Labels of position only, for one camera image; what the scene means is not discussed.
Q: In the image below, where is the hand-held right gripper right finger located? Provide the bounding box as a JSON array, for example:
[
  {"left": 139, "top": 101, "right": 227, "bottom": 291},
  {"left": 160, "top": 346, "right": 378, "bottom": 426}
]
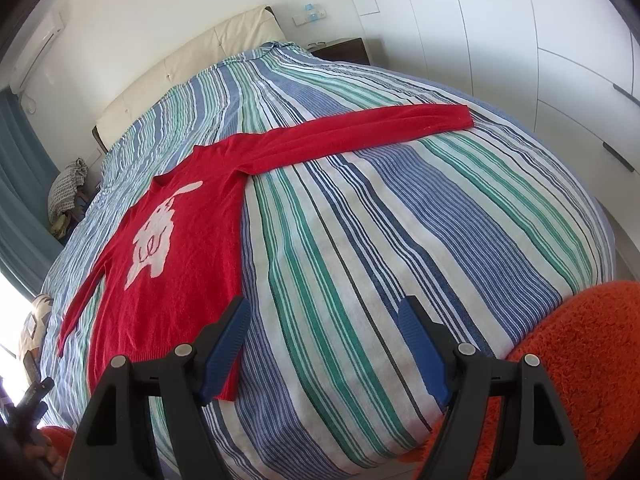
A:
[{"left": 397, "top": 295, "right": 586, "bottom": 480}]

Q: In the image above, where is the dark wooden nightstand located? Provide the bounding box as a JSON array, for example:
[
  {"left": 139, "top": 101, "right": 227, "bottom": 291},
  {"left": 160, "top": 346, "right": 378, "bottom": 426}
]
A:
[{"left": 310, "top": 37, "right": 373, "bottom": 66}]

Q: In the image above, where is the person's left hand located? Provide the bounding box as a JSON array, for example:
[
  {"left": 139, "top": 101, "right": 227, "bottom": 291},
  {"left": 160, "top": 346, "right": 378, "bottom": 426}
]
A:
[{"left": 25, "top": 442, "right": 68, "bottom": 480}]

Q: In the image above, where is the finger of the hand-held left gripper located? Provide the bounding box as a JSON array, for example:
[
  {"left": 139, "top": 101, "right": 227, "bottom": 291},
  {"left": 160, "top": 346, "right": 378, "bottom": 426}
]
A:
[{"left": 12, "top": 377, "right": 56, "bottom": 441}]

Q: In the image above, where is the white air conditioner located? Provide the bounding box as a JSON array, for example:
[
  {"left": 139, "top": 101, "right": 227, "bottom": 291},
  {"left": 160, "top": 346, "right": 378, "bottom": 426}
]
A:
[{"left": 11, "top": 7, "right": 68, "bottom": 95}]

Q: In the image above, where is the patterned pillow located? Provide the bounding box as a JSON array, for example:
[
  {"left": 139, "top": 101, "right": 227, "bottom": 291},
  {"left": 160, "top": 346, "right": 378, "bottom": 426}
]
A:
[{"left": 17, "top": 294, "right": 55, "bottom": 361}]

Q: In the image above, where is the teal curtain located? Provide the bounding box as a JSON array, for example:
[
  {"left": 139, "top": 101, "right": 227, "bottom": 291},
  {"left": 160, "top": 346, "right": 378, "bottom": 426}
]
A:
[{"left": 0, "top": 87, "right": 63, "bottom": 301}]

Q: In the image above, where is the pile of clothes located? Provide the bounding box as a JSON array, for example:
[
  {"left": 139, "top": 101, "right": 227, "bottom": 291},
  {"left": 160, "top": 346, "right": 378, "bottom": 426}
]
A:
[{"left": 47, "top": 157, "right": 90, "bottom": 236}]

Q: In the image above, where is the red knit sweater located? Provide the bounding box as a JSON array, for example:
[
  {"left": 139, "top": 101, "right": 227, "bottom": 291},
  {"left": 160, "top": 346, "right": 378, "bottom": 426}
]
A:
[{"left": 56, "top": 103, "right": 475, "bottom": 403}]

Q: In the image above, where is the striped bed sheet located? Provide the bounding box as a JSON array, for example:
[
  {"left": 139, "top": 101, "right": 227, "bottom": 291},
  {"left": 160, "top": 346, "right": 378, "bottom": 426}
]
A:
[{"left": 37, "top": 40, "right": 616, "bottom": 480}]

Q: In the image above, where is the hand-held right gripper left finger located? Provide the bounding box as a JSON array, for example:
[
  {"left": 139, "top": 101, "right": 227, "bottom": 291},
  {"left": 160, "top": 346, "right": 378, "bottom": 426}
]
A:
[{"left": 65, "top": 295, "right": 252, "bottom": 480}]

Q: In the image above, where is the white wall socket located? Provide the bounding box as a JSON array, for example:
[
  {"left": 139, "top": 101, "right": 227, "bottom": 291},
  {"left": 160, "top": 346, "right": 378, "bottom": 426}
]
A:
[{"left": 292, "top": 2, "right": 331, "bottom": 26}]

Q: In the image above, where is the black wardrobe handle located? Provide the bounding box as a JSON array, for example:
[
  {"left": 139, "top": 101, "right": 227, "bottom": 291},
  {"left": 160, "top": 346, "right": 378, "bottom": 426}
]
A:
[
  {"left": 602, "top": 142, "right": 635, "bottom": 172},
  {"left": 612, "top": 82, "right": 639, "bottom": 107}
]

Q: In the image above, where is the cream padded headboard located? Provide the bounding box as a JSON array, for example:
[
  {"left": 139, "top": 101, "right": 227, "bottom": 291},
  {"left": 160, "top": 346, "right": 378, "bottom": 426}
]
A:
[{"left": 91, "top": 5, "right": 288, "bottom": 153}]

